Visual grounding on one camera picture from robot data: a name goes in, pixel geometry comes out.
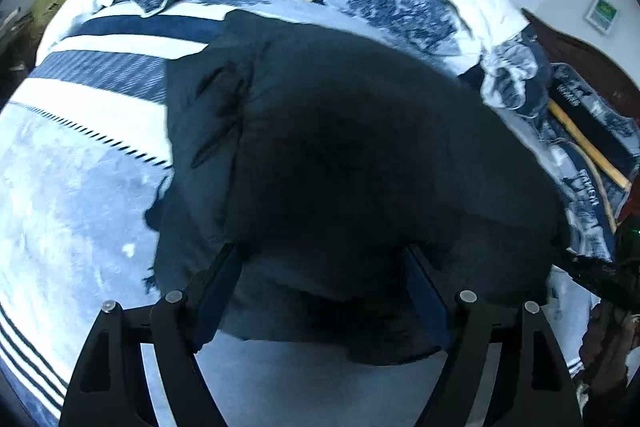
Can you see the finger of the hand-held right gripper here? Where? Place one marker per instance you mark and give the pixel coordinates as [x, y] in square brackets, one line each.
[585, 272]

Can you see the dark puffer jacket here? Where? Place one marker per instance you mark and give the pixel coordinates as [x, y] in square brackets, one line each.
[350, 157]

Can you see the yellow plastic bag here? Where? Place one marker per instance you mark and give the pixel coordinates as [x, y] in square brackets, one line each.
[47, 2]

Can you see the white bed sheet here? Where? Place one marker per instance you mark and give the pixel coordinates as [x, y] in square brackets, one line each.
[85, 2]

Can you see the cluttered shelf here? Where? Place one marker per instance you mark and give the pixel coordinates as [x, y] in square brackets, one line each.
[20, 47]

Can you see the deer print striped blanket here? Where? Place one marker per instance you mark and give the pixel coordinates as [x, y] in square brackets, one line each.
[65, 187]

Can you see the dark wooden headboard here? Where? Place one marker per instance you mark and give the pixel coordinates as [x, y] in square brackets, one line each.
[590, 52]

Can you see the green wall picture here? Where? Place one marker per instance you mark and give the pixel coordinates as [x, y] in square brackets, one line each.
[602, 13]

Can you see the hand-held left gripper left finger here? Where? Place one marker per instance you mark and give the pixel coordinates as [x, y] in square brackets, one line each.
[215, 297]

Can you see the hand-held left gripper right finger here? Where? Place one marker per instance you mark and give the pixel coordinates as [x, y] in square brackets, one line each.
[425, 297]

